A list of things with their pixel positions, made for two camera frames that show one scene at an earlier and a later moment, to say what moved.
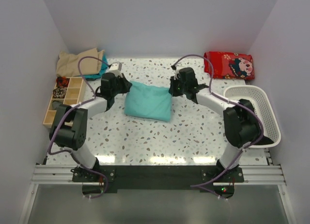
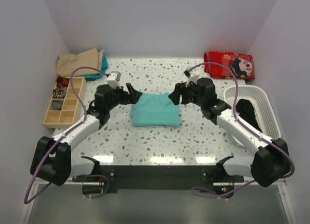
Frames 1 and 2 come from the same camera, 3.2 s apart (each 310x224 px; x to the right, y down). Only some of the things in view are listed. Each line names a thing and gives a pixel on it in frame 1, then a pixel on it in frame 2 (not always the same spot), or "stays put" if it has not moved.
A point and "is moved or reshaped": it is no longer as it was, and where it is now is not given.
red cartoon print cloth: x=227 y=65 stays put
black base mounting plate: x=146 y=177 stays put
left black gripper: x=126 y=84 to x=131 y=98
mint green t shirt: x=152 y=102 is moved or reshaped
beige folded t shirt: x=87 y=63 stays put
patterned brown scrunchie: x=59 y=93 stays put
